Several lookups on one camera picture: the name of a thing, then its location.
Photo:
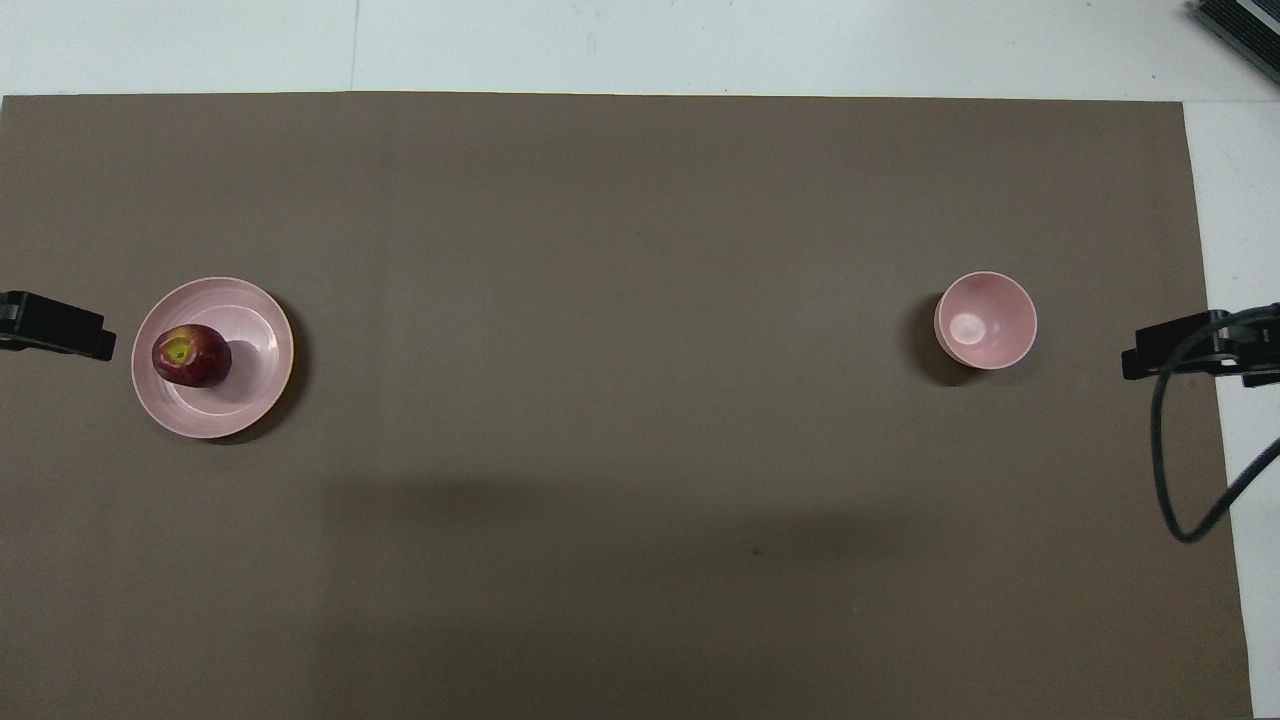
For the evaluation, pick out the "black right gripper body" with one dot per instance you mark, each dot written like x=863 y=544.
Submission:
x=1258 y=345

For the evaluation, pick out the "grey ribbed device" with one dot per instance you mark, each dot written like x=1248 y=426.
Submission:
x=1245 y=28

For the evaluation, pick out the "pink bowl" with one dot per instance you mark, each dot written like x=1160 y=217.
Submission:
x=985 y=320

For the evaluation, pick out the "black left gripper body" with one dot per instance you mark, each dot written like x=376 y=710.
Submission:
x=9 y=325

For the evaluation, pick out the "red apple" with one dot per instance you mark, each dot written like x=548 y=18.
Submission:
x=195 y=358

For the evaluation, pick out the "brown table mat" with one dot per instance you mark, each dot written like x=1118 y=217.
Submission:
x=640 y=400

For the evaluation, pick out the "pink plate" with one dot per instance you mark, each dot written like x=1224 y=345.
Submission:
x=250 y=390

